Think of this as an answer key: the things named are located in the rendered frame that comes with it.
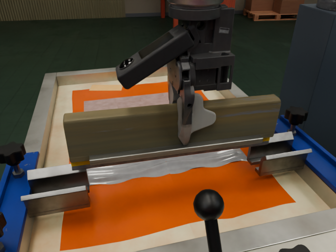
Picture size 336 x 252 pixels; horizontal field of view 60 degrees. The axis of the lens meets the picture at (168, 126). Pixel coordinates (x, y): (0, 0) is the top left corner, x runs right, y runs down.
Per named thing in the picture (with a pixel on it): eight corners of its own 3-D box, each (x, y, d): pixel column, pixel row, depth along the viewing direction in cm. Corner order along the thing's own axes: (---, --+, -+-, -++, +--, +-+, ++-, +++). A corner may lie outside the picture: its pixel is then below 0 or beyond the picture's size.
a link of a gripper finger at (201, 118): (218, 148, 47) (220, 92, 43) (183, 153, 45) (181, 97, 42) (211, 140, 50) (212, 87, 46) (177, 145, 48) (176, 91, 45)
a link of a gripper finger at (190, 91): (195, 127, 43) (195, 67, 39) (185, 129, 42) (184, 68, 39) (185, 116, 47) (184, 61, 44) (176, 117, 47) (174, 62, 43)
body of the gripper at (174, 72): (231, 94, 43) (242, 8, 37) (175, 100, 42) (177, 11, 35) (212, 75, 50) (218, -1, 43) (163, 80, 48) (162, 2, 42)
